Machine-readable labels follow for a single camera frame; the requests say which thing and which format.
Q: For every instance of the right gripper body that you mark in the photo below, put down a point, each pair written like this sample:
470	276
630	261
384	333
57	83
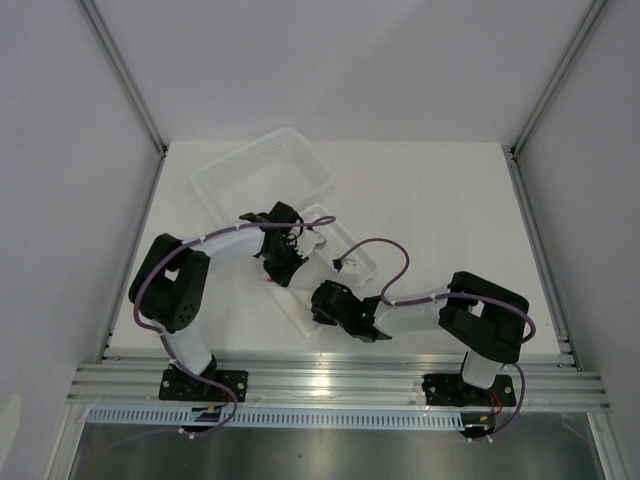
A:
322	318

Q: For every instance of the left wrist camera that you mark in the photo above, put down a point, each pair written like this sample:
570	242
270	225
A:
310	241

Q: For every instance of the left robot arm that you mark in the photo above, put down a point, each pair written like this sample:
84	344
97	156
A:
168	289

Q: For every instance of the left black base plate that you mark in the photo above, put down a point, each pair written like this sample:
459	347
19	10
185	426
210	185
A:
178	386

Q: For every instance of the left aluminium frame post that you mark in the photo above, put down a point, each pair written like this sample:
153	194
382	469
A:
120	70

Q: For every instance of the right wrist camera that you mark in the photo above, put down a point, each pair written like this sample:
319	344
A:
350	268

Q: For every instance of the small white plastic tray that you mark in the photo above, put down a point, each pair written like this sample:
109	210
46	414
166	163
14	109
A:
326	262

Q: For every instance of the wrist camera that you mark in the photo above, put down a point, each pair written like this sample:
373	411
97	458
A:
350	268
310	241

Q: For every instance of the right aluminium frame post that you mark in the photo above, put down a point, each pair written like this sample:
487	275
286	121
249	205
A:
571	54

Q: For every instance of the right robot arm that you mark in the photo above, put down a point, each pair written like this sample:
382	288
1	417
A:
491	321

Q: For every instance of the aluminium mounting rail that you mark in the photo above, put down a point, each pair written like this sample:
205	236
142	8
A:
335	380

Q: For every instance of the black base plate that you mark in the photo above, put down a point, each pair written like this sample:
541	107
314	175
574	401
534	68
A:
178	386
448	390

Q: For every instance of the aluminium frame post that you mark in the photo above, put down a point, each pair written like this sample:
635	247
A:
120	70
571	54

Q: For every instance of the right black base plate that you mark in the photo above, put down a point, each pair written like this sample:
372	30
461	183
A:
448	390

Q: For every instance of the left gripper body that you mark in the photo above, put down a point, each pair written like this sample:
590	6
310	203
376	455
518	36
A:
283	261

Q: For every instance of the white paper napkin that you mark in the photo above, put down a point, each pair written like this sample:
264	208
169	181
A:
295	304

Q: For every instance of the large white plastic basket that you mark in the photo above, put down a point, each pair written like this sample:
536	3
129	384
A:
280	166

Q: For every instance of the white slotted cable duct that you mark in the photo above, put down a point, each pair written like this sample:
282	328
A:
193	417

